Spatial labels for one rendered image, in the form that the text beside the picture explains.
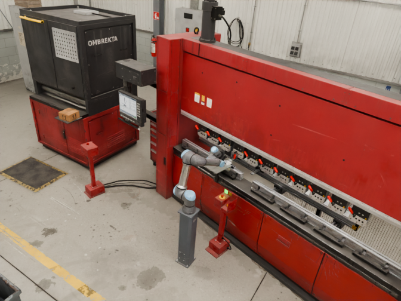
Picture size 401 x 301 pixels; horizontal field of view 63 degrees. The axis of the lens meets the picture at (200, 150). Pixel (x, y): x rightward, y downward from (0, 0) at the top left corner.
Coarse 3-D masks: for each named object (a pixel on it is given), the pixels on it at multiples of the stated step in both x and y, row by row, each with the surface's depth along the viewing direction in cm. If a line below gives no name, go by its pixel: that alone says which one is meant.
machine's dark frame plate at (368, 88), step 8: (232, 48) 350; (240, 48) 353; (256, 56) 328; (264, 56) 330; (280, 64) 306; (288, 64) 308; (296, 64) 310; (312, 72) 291; (320, 72) 293; (336, 80) 275; (344, 80) 277; (352, 80) 279; (360, 88) 260; (368, 88) 262; (376, 88) 263; (392, 96) 249; (400, 96) 250
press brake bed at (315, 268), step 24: (192, 168) 427; (216, 192) 405; (216, 216) 424; (240, 216) 385; (264, 216) 356; (240, 240) 406; (264, 240) 367; (288, 240) 341; (312, 240) 318; (264, 264) 385; (288, 264) 351; (312, 264) 327; (336, 264) 306; (312, 288) 342; (336, 288) 314; (360, 288) 294; (384, 288) 277
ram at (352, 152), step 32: (192, 64) 382; (224, 64) 352; (192, 96) 400; (224, 96) 360; (256, 96) 328; (288, 96) 301; (224, 128) 375; (256, 128) 341; (288, 128) 311; (320, 128) 287; (352, 128) 266; (384, 128) 248; (288, 160) 323; (320, 160) 296; (352, 160) 274; (384, 160) 255; (352, 192) 283; (384, 192) 263
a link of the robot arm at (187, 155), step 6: (186, 150) 332; (186, 156) 329; (186, 162) 331; (186, 168) 334; (186, 174) 337; (180, 180) 340; (186, 180) 340; (180, 186) 341; (186, 186) 345; (174, 192) 346; (180, 192) 342; (180, 198) 343
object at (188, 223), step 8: (184, 216) 344; (192, 216) 341; (184, 224) 349; (192, 224) 348; (184, 232) 355; (192, 232) 356; (184, 240) 360; (192, 240) 364; (184, 248) 366; (192, 248) 372; (184, 256) 372; (192, 256) 380; (184, 264) 378
